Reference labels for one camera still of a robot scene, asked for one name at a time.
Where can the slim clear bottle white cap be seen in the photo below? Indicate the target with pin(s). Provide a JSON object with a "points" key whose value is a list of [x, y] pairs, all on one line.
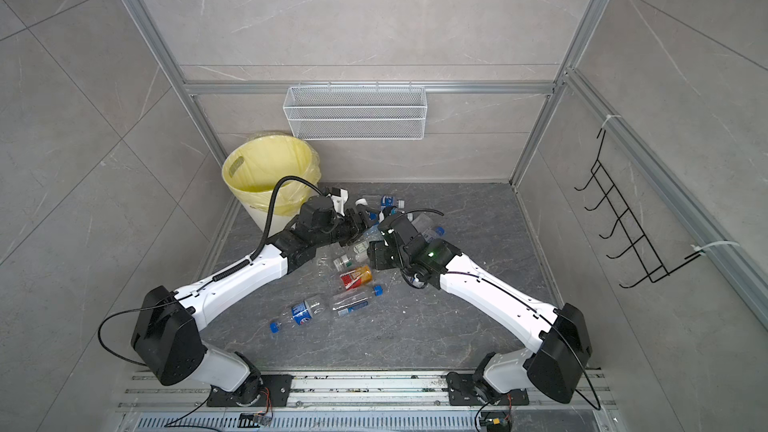
{"points": [[325, 258]]}

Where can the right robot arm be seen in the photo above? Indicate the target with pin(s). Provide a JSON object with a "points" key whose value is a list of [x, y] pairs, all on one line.
{"points": [[556, 343]]}

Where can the clear bottle white printed label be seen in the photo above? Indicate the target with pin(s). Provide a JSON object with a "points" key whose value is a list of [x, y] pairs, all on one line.
{"points": [[355, 256]]}

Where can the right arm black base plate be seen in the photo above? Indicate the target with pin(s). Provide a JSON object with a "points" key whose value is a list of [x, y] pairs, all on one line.
{"points": [[464, 390]]}

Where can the white wire mesh basket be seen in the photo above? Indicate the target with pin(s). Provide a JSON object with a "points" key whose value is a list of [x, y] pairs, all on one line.
{"points": [[356, 112]]}

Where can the yellow plastic bin liner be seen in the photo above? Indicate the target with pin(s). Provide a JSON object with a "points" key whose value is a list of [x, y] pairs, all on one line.
{"points": [[253, 169]]}

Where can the Pepsi bottle blue cap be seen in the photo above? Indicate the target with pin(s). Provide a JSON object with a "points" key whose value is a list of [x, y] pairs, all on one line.
{"points": [[298, 314]]}

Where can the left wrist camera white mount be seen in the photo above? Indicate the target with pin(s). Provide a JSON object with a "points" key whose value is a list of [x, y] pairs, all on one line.
{"points": [[339, 197]]}

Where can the clear bottle blue label top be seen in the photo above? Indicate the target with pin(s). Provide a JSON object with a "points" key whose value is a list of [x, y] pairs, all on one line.
{"points": [[383, 201]]}

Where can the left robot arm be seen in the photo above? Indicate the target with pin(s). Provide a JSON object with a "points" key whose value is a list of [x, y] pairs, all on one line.
{"points": [[167, 332]]}

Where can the black wire hook rack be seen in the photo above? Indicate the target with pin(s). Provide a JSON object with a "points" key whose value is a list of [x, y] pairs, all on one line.
{"points": [[627, 225]]}

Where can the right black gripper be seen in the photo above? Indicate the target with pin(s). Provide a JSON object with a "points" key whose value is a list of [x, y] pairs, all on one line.
{"points": [[377, 255]]}

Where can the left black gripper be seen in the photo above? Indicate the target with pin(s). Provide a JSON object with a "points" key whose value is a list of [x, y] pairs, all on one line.
{"points": [[357, 224]]}

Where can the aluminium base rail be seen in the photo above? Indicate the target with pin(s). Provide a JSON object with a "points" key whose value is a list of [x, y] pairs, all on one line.
{"points": [[407, 400]]}

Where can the clear bottle red blue label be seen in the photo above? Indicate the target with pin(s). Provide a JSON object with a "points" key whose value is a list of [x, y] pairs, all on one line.
{"points": [[350, 301]]}

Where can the red yellow label bottle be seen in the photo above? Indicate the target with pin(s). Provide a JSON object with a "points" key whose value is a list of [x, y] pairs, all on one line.
{"points": [[356, 277]]}

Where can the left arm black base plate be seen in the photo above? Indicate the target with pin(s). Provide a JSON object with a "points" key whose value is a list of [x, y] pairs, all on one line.
{"points": [[252, 392]]}

